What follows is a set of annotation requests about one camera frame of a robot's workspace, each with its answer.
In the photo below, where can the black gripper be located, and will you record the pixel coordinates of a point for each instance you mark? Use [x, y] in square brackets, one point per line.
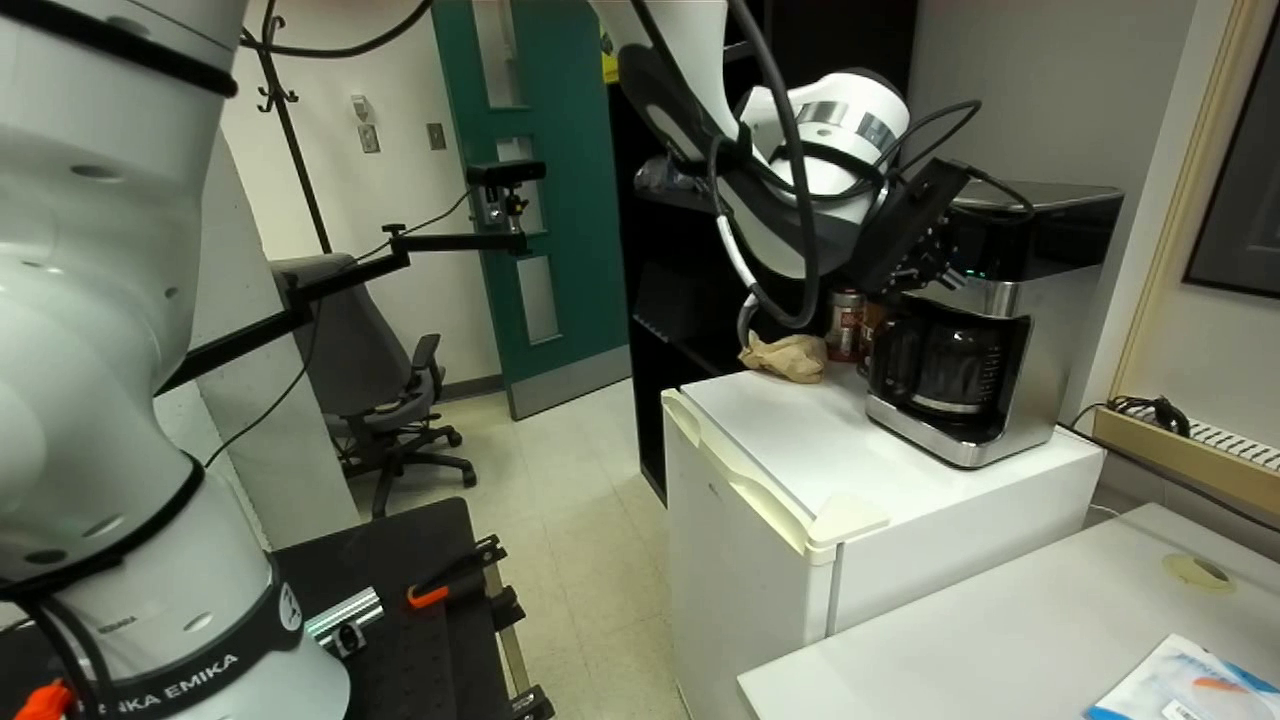
[908, 226]

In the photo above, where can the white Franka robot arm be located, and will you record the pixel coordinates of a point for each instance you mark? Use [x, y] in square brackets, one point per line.
[80, 332]

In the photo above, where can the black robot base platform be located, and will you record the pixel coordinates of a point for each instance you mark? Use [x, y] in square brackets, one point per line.
[415, 667]

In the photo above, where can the glass coffee carafe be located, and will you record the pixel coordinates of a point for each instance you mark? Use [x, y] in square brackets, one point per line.
[950, 366]

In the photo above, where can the black and steel coffee maker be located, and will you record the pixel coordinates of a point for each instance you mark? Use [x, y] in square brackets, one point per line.
[1045, 332]

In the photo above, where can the brown coffee can black lid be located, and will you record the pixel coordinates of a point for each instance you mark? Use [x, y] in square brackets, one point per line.
[852, 328]

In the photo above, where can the crumpled brown paper bag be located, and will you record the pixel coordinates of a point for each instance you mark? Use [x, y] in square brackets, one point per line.
[784, 356]

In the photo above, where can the white mini fridge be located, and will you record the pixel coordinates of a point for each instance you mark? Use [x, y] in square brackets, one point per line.
[801, 454]

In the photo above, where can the green door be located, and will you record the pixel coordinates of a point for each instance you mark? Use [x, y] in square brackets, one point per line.
[587, 200]

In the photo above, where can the beige tape patch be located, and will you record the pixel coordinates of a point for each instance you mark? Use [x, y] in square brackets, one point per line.
[1198, 572]

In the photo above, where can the white and blue pamphlet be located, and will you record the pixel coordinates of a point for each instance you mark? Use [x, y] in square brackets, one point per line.
[1174, 680]

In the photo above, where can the grey and black office chair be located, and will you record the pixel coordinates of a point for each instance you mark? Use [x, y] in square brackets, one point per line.
[384, 403]

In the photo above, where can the orange and black clamp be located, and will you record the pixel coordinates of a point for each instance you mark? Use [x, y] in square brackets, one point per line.
[446, 587]

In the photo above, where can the black coat rack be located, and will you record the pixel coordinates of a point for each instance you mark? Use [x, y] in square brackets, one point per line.
[284, 122]

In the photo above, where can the silver aluminium bar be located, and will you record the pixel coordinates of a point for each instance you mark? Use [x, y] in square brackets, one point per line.
[344, 616]

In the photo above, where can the grey window frame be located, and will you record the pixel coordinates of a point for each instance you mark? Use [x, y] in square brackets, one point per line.
[1243, 161]

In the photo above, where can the black camera on mount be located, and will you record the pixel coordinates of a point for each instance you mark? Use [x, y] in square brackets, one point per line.
[506, 183]

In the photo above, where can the wall light switch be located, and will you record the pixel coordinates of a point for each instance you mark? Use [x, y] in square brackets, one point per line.
[439, 139]

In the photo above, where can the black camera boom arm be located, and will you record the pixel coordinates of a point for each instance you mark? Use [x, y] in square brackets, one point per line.
[333, 285]

